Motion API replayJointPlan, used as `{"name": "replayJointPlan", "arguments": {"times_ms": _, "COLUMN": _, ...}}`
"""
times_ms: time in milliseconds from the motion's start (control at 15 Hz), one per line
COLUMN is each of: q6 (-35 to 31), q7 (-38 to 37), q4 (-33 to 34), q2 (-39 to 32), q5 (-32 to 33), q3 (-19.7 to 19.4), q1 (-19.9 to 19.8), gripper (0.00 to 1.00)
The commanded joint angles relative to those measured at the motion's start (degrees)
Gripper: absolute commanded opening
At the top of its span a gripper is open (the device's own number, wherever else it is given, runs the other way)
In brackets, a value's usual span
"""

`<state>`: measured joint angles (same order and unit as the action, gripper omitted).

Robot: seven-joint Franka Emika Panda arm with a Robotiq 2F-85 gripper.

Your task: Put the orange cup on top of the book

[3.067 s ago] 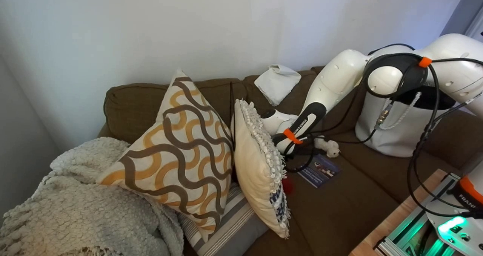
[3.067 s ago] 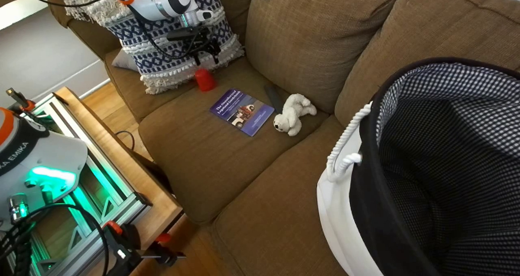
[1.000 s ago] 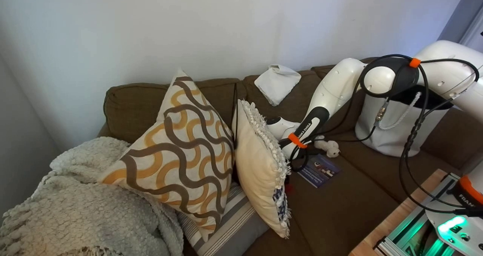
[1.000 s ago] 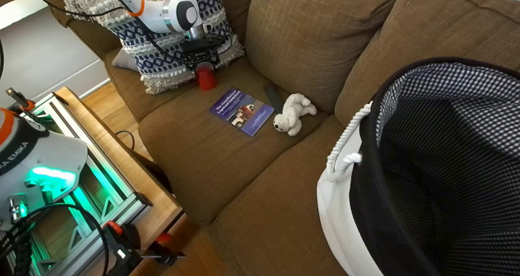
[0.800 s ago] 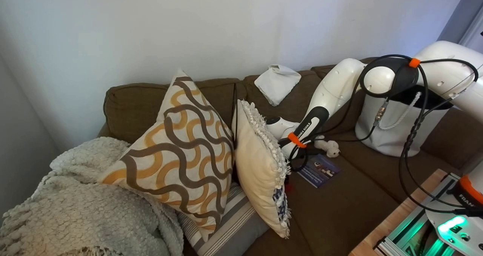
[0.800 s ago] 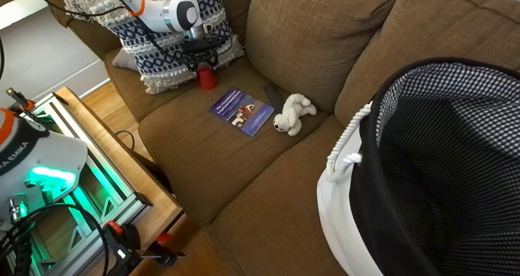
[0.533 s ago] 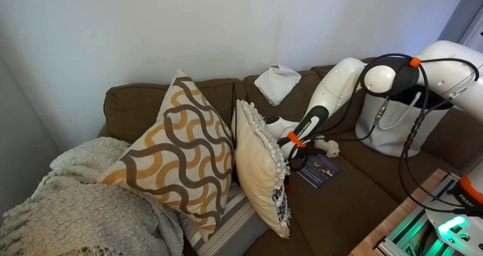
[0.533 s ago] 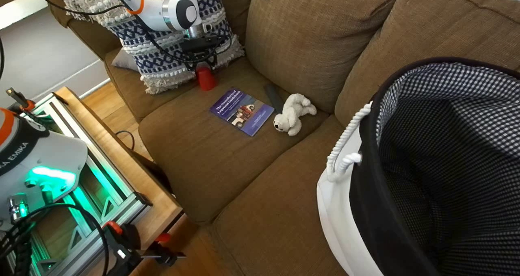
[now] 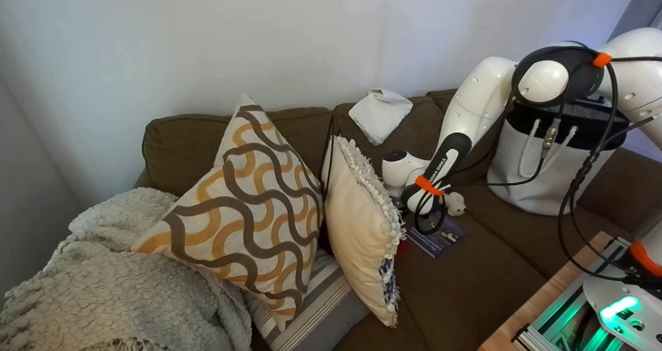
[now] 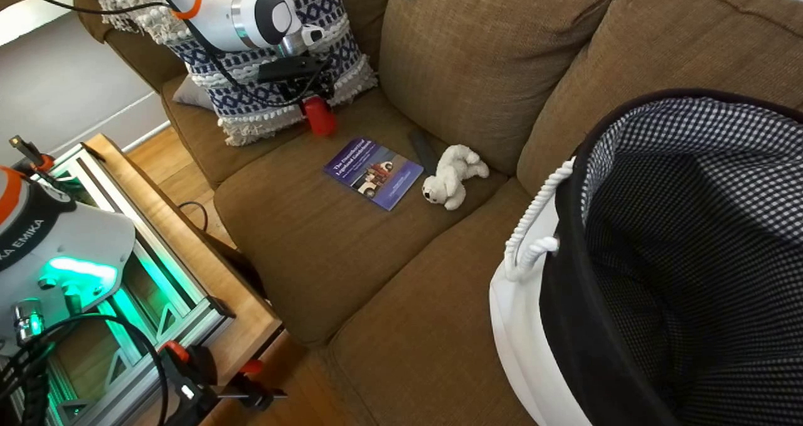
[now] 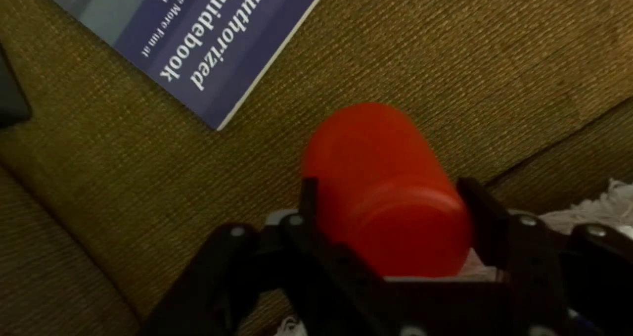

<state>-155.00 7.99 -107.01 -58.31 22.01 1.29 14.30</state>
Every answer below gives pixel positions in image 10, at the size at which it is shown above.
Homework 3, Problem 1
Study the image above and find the orange cup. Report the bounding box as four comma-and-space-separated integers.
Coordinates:
302, 96, 338, 137

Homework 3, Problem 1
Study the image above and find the purple book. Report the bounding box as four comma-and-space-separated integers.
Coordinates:
323, 137, 425, 212

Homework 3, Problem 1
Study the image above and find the blue white patterned pillow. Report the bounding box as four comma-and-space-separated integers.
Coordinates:
167, 0, 379, 147

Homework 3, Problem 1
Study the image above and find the grey pillow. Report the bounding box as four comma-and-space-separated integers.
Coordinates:
172, 75, 215, 111

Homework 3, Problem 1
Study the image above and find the dark remote control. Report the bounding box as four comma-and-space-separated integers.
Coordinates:
408, 129, 440, 176

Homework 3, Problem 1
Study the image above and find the white plush toy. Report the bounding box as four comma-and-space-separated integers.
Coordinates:
421, 144, 491, 211

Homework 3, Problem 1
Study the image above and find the cream knitted throw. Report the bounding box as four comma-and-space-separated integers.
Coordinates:
68, 0, 208, 46

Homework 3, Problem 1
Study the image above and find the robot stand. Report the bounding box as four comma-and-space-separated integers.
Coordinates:
38, 134, 284, 426

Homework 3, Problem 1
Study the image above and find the brown sofa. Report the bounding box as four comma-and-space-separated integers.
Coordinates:
0, 0, 803, 426

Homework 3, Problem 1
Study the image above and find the black orange clamp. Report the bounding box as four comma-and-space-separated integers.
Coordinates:
9, 135, 56, 174
157, 341, 289, 426

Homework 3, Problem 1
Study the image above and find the black white laundry basket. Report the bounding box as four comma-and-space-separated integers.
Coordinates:
489, 88, 803, 426

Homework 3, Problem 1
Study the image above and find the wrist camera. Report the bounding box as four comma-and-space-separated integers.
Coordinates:
257, 54, 324, 83

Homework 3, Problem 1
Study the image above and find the black cable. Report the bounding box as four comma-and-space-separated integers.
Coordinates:
178, 201, 210, 233

